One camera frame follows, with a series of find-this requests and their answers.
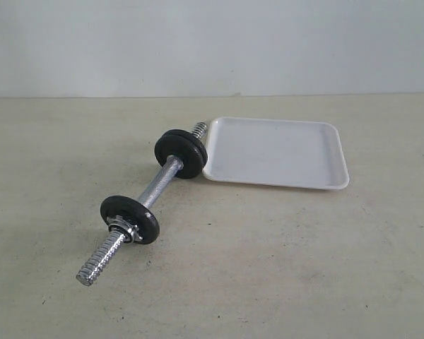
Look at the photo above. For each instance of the black weight plate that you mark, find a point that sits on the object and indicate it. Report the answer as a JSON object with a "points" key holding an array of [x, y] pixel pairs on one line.
{"points": [[188, 153], [190, 136]]}

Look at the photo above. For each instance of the chrome threaded dumbbell bar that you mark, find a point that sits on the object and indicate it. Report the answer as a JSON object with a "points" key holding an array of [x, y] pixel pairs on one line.
{"points": [[94, 266]]}

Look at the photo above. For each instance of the white plastic tray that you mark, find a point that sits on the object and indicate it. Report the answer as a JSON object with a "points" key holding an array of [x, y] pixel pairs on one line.
{"points": [[276, 152]]}

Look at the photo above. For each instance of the black round plastic disc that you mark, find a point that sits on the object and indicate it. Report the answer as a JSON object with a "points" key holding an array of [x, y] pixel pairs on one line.
{"points": [[135, 214]]}

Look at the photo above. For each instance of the chrome star collar nut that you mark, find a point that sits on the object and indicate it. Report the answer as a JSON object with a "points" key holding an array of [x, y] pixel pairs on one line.
{"points": [[129, 231]]}

